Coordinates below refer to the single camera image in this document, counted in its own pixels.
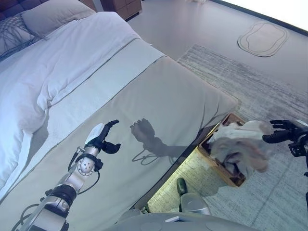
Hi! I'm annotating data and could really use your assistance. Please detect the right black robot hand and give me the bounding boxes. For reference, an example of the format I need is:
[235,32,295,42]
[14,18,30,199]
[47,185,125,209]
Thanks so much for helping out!
[262,119,304,145]

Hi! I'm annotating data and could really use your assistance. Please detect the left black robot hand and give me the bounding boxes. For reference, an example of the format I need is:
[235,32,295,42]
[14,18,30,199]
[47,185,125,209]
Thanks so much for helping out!
[84,119,121,154]

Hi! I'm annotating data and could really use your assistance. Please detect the cream garment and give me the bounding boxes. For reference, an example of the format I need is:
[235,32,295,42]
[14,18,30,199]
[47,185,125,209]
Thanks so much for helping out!
[207,119,275,173]

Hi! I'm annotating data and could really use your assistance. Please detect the brown woven basket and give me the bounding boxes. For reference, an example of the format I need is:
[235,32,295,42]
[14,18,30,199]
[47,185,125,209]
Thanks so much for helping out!
[197,112,247,188]

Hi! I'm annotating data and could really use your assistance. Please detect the bed with beige cover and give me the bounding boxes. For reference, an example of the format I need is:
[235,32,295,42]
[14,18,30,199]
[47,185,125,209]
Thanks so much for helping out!
[0,0,240,231]

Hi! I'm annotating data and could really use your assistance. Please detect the grey area rug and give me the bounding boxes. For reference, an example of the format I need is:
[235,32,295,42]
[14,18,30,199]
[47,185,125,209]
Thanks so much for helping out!
[148,44,308,231]

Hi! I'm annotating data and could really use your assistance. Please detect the white duvet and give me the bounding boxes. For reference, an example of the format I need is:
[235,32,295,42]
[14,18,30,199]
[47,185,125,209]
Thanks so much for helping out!
[0,11,141,191]

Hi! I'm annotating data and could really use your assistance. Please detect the beige oval floor mat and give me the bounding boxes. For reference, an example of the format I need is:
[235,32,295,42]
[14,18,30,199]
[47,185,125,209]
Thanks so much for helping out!
[237,21,289,58]

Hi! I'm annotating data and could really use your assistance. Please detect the grey robot torso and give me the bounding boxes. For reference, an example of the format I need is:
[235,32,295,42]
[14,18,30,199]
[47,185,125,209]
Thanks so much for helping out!
[105,208,263,231]

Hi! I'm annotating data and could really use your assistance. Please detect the right silver robot leg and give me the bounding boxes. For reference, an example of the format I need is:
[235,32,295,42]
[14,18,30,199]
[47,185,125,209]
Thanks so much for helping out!
[176,177,212,216]

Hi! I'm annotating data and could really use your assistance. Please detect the beige pillow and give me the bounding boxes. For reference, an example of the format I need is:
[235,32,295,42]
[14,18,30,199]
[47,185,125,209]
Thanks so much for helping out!
[21,0,97,39]

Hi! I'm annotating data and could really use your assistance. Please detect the grey patterned cushion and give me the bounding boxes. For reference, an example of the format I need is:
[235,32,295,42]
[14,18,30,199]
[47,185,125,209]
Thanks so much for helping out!
[0,14,40,61]

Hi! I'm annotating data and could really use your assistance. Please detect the brown wooden nightstand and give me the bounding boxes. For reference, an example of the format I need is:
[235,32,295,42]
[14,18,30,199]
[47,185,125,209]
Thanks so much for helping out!
[80,0,142,21]

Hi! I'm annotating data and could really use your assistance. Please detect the brown padded headboard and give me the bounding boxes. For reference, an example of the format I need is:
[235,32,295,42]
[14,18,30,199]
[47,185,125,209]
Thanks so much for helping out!
[0,0,49,21]

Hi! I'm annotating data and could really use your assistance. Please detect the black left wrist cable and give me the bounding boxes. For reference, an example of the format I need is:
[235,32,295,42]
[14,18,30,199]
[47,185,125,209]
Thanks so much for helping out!
[68,146,101,195]

